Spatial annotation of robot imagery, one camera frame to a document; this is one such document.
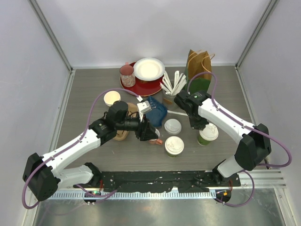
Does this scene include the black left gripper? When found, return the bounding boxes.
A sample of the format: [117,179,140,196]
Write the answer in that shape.
[116,111,158,141]

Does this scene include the green paper cups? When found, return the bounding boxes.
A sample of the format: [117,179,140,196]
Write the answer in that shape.
[103,91,121,106]

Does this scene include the stack of white lids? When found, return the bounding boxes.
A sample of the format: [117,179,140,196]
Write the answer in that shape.
[164,119,182,135]

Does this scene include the white cup lid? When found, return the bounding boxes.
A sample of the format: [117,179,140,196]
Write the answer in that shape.
[199,123,219,141]
[165,136,184,153]

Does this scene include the small pink handled cup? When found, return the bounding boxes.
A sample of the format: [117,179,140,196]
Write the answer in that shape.
[149,129,163,145]

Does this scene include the green paper coffee cup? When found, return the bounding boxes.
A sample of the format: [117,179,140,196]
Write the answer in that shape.
[166,151,182,157]

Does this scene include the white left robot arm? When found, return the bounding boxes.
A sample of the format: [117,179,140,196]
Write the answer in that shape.
[23,101,158,202]

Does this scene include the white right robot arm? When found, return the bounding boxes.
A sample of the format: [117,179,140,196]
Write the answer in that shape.
[174,90,271,186]

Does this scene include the cardboard cup carrier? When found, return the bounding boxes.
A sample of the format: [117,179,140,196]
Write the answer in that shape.
[114,103,138,141]

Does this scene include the grey metal utensil tin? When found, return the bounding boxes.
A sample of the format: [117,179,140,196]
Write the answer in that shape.
[162,91,179,111]

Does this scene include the wrapped white straw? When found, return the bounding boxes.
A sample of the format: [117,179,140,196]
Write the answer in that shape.
[167,110,188,116]

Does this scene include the bundle of wrapped white utensils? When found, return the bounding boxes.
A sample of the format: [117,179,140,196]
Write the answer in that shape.
[160,71,187,96]

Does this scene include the blue shell-shaped dish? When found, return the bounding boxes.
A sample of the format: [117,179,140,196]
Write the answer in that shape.
[146,96,167,128]

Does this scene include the red round tray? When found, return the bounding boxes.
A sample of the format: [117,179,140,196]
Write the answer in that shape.
[119,75,163,97]

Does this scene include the green brown paper bag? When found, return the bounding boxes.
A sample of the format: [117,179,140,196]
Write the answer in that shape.
[184,49,215,94]

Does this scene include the pink floral mug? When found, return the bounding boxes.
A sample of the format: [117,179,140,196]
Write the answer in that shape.
[119,62,135,88]

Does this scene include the white paper plate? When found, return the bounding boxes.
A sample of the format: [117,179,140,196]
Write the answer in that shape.
[134,57,165,81]

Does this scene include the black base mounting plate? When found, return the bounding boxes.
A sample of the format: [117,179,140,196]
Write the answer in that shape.
[80,170,241,193]

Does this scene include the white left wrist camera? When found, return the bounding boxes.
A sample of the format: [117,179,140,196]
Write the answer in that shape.
[137,101,151,118]

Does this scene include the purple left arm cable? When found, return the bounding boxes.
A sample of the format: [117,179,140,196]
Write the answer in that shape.
[22,89,143,210]

